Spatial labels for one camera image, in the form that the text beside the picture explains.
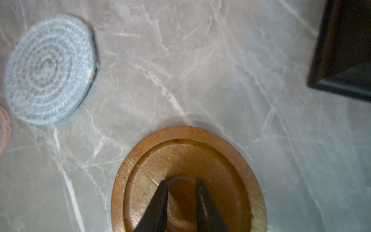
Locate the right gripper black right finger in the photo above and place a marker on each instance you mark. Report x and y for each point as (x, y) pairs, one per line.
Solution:
(209, 218)

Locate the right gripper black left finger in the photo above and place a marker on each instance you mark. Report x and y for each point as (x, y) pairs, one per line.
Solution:
(155, 217)

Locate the brown wooden round coaster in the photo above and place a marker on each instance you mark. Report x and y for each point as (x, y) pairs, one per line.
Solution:
(183, 155)

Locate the blue woven round coaster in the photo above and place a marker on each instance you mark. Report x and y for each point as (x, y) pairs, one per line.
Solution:
(50, 70)

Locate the black chessboard box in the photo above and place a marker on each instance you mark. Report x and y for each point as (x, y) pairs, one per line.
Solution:
(341, 62)

